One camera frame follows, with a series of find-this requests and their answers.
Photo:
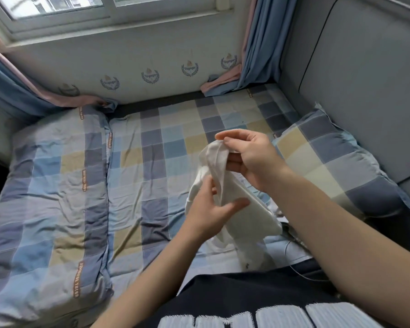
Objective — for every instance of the person's left hand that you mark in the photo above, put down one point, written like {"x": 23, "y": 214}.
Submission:
{"x": 208, "y": 215}

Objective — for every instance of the person's right hand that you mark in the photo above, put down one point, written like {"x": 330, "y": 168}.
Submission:
{"x": 253, "y": 157}

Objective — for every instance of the small cream t-shirt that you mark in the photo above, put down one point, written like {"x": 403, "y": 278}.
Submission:
{"x": 246, "y": 215}

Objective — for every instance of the person's right forearm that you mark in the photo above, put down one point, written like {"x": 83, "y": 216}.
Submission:
{"x": 341, "y": 235}

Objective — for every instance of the person's left forearm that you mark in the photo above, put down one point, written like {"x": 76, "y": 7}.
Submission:
{"x": 147, "y": 287}

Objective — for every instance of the person's dark shirt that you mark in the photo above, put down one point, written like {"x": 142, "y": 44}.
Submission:
{"x": 259, "y": 290}

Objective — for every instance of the plaid pillow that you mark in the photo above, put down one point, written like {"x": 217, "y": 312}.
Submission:
{"x": 335, "y": 167}

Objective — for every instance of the blue curtain with pink lining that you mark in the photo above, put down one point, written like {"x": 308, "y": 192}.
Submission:
{"x": 266, "y": 37}
{"x": 20, "y": 85}

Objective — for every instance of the grey padded headboard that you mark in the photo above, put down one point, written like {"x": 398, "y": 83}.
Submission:
{"x": 369, "y": 71}

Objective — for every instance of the plaid quilt with orange tags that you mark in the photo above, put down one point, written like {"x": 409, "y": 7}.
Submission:
{"x": 48, "y": 215}

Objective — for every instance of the white framed window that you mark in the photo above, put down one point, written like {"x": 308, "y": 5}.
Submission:
{"x": 102, "y": 20}

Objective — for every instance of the high-rise buildings outside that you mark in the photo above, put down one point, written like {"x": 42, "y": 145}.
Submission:
{"x": 48, "y": 3}

